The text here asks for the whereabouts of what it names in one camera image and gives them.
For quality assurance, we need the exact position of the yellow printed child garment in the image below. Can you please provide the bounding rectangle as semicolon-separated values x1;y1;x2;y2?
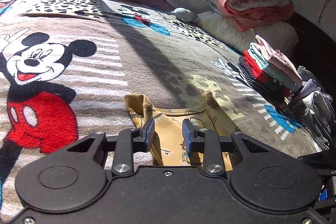
124;92;240;166

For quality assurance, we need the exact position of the stack of folded clothes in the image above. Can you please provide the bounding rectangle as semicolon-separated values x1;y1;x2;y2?
238;35;303;105

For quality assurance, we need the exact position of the Mickey Mouse fleece blanket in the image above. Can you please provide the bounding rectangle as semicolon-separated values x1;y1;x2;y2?
1;0;319;222

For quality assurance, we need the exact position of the grey plush toy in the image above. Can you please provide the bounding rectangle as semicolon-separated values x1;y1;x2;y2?
171;7;199;23

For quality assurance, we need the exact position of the white pillow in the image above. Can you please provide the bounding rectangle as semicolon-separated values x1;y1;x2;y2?
166;0;299;57

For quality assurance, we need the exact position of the rolled pink white quilt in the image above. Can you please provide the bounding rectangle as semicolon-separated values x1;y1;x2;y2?
208;0;294;32

